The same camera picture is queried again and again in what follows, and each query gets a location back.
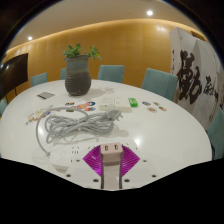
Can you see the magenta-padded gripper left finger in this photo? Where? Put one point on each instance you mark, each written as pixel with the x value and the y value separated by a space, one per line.
pixel 91 161

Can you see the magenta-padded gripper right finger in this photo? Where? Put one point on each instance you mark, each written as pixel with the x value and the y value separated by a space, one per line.
pixel 130 161

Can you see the white power strip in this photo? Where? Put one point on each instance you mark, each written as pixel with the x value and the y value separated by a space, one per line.
pixel 61 156

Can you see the round colourful sticker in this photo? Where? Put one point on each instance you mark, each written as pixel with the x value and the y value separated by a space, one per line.
pixel 151 109
pixel 146 103
pixel 162 108
pixel 90 109

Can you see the round orange sticker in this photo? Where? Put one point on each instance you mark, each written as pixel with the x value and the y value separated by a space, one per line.
pixel 81 106

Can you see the small colourful sticker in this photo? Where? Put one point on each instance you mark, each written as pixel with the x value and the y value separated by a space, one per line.
pixel 70 110
pixel 69 103
pixel 156 103

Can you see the round blue sticker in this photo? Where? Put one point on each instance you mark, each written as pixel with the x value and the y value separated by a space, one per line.
pixel 90 103

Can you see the small green box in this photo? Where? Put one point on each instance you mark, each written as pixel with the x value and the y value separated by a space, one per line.
pixel 133 102

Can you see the colourful sticker sheet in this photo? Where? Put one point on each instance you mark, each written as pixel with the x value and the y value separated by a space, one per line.
pixel 37 115

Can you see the flat grey card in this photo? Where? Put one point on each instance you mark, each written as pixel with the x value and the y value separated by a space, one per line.
pixel 45 95

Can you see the potted plant in grey vase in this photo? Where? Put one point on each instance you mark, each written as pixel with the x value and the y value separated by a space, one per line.
pixel 77 78

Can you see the teal upholstered chairs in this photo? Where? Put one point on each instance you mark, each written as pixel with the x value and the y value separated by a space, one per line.
pixel 111 73

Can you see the white calligraphy folding screen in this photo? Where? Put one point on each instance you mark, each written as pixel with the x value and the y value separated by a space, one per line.
pixel 190 76

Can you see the black television screen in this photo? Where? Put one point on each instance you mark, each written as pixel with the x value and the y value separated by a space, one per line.
pixel 13 73

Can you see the round ceiling lights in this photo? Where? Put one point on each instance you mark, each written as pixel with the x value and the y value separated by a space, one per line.
pixel 149 13

